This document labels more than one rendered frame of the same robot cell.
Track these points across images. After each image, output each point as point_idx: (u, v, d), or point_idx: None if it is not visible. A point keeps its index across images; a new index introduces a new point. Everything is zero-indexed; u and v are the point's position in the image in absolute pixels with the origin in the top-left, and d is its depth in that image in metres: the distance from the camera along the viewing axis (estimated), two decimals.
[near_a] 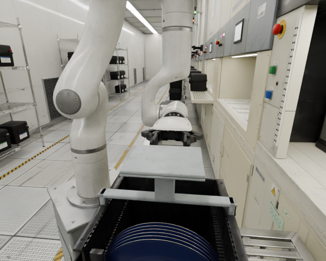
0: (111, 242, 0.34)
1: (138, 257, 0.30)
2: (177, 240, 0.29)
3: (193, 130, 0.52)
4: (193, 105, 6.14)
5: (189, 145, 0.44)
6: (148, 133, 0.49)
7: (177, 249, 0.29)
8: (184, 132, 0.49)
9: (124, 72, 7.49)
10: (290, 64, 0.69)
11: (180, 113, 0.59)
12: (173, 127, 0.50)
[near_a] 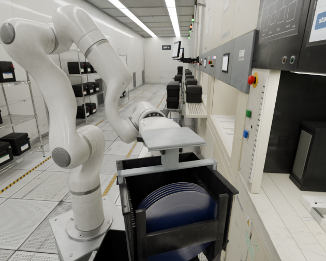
0: (136, 209, 0.43)
1: (165, 210, 0.41)
2: (191, 189, 0.42)
3: None
4: None
5: None
6: None
7: (192, 196, 0.41)
8: None
9: None
10: (260, 115, 0.80)
11: (159, 112, 0.59)
12: (164, 127, 0.50)
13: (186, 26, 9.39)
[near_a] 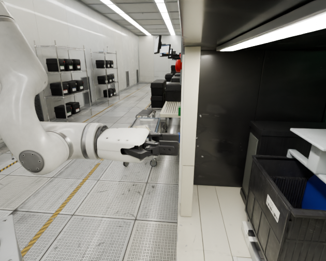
0: None
1: None
2: None
3: None
4: None
5: (175, 138, 0.48)
6: (151, 147, 0.41)
7: None
8: (151, 133, 0.47)
9: (113, 76, 7.37)
10: None
11: (101, 125, 0.47)
12: (144, 133, 0.45)
13: (179, 24, 9.17)
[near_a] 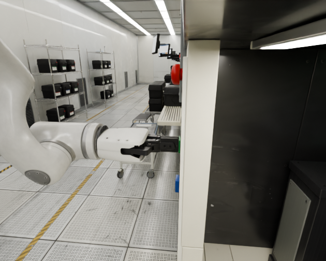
0: None
1: None
2: None
3: None
4: None
5: None
6: (152, 144, 0.43)
7: None
8: (151, 135, 0.46)
9: (110, 77, 7.11)
10: (179, 163, 0.31)
11: (101, 125, 0.47)
12: (144, 133, 0.45)
13: None
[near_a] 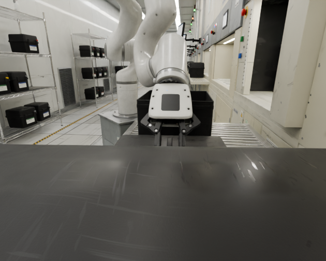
0: None
1: None
2: None
3: None
4: None
5: None
6: (189, 131, 0.47)
7: None
8: (159, 129, 0.48)
9: None
10: (249, 31, 1.15)
11: None
12: (168, 125, 0.50)
13: (188, 19, 9.75)
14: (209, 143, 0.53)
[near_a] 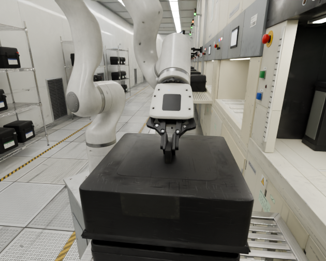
0: None
1: None
2: None
3: None
4: (193, 105, 6.25)
5: (160, 149, 0.45)
6: (184, 132, 0.47)
7: None
8: None
9: (124, 73, 7.60)
10: (276, 70, 0.80)
11: None
12: (169, 125, 0.49)
13: (188, 22, 9.39)
14: (211, 143, 0.52)
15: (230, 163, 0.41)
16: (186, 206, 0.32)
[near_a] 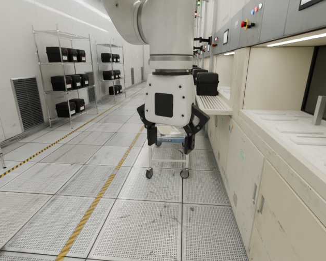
0: None
1: None
2: None
3: None
4: None
5: None
6: (201, 128, 0.41)
7: None
8: None
9: (119, 72, 6.75)
10: None
11: None
12: None
13: None
14: None
15: None
16: None
